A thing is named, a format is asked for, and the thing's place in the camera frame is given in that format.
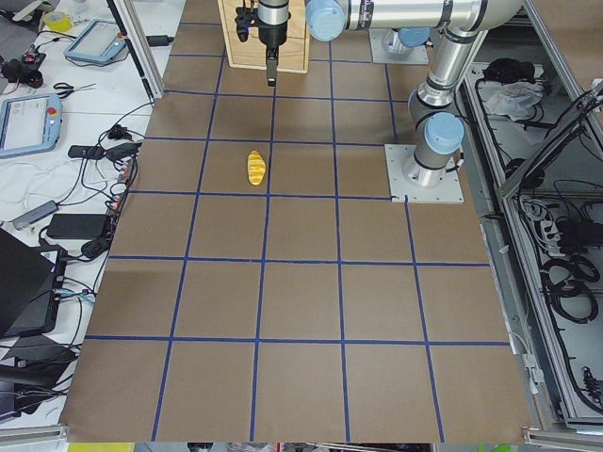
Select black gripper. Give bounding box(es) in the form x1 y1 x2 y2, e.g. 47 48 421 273
257 22 287 88

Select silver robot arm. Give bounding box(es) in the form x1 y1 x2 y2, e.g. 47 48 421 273
383 27 431 54
305 1 522 187

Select wooden drawer cabinet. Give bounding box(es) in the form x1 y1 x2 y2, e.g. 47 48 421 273
218 1 310 78

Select toy bread loaf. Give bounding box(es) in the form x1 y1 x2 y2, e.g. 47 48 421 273
247 150 267 186

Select far teach pendant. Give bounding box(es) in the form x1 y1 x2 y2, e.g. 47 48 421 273
63 19 127 67

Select teach pendant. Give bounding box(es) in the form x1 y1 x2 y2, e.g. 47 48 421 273
63 19 127 67
1 93 62 158

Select yellow tape roll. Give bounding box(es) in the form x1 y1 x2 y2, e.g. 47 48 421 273
42 10 73 33

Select black cloth bundle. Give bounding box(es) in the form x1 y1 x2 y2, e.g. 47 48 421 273
482 58 535 85

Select white crumpled cloth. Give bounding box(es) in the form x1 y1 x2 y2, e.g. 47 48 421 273
485 82 544 121

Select near teach pendant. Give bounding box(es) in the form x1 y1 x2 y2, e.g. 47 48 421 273
1 93 62 158

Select black power adapter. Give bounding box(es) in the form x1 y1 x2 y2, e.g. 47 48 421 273
46 213 108 239

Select black laptop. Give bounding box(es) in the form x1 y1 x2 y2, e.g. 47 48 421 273
1 231 66 339

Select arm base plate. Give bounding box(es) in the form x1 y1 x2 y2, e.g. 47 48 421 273
384 144 464 204
369 27 430 66

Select aluminium frame post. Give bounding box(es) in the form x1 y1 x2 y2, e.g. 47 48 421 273
106 0 165 105

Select black handled scissors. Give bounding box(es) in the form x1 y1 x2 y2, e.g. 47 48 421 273
53 82 96 99

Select coiled black cables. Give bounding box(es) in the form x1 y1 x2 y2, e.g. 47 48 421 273
539 256 598 326

